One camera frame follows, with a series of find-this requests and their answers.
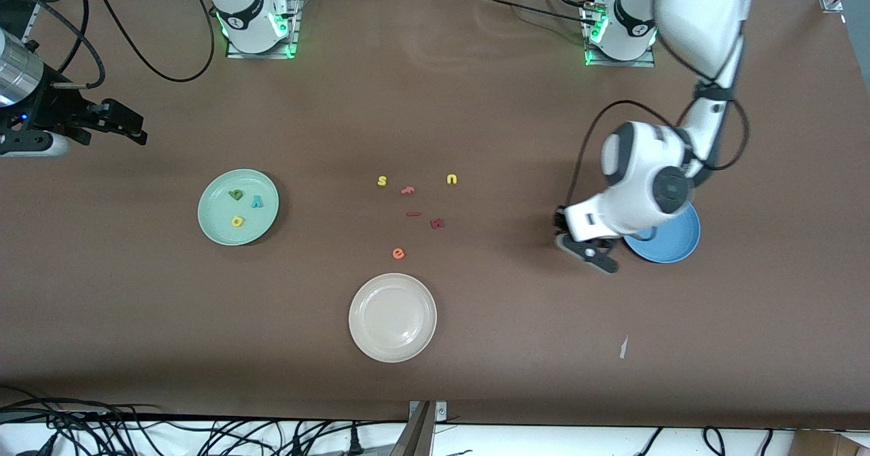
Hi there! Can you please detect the blue plate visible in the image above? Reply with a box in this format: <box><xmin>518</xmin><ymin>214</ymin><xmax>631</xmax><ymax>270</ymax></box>
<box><xmin>623</xmin><ymin>201</ymin><xmax>701</xmax><ymax>264</ymax></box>

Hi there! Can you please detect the brown table cover sheet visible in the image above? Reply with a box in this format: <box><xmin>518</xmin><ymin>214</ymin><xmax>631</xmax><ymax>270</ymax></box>
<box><xmin>0</xmin><ymin>0</ymin><xmax>870</xmax><ymax>431</ymax></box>

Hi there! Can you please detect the light green plate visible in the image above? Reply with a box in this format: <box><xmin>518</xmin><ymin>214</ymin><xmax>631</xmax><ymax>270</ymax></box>
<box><xmin>197</xmin><ymin>169</ymin><xmax>280</xmax><ymax>247</ymax></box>

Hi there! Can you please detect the cream white plate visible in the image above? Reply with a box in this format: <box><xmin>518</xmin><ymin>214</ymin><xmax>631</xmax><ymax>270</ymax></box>
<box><xmin>348</xmin><ymin>273</ymin><xmax>438</xmax><ymax>364</ymax></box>

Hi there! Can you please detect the brown cardboard box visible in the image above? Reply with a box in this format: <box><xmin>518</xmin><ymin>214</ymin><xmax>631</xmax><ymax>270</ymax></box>
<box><xmin>792</xmin><ymin>429</ymin><xmax>870</xmax><ymax>456</ymax></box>

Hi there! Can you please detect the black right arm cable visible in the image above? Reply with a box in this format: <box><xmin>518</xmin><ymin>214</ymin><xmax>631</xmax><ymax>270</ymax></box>
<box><xmin>0</xmin><ymin>0</ymin><xmax>216</xmax><ymax>93</ymax></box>

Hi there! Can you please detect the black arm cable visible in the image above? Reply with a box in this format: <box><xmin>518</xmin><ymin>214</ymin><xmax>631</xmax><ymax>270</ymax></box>
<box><xmin>564</xmin><ymin>1</ymin><xmax>750</xmax><ymax>243</ymax></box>
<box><xmin>0</xmin><ymin>0</ymin><xmax>216</xmax><ymax>93</ymax></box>

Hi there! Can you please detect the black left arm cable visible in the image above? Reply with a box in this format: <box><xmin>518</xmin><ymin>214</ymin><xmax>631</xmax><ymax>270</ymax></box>
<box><xmin>564</xmin><ymin>1</ymin><xmax>750</xmax><ymax>243</ymax></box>

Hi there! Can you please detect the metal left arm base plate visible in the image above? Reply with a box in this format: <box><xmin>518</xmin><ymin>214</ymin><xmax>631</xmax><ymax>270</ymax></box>
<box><xmin>581</xmin><ymin>4</ymin><xmax>657</xmax><ymax>68</ymax></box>

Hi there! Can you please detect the metal table edge bracket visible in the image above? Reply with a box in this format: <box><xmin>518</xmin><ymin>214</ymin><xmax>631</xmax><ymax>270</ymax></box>
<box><xmin>408</xmin><ymin>400</ymin><xmax>448</xmax><ymax>456</ymax></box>

